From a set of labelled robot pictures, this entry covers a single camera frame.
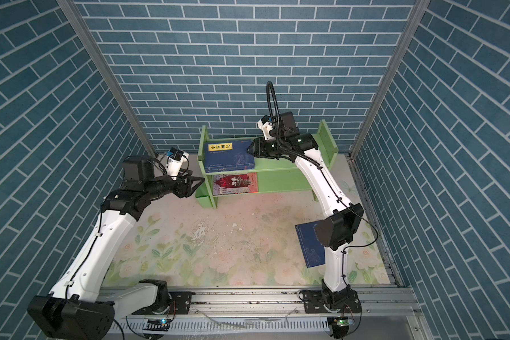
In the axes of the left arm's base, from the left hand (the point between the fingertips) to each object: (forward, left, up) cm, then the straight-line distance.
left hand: (197, 175), depth 72 cm
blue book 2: (-15, -44, -30) cm, 55 cm away
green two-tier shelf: (+11, -28, -14) cm, 33 cm away
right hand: (+11, -18, +3) cm, 21 cm away
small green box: (+8, +5, -24) cm, 25 cm away
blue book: (+9, -10, 0) cm, 13 cm away
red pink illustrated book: (+9, -11, -17) cm, 22 cm away
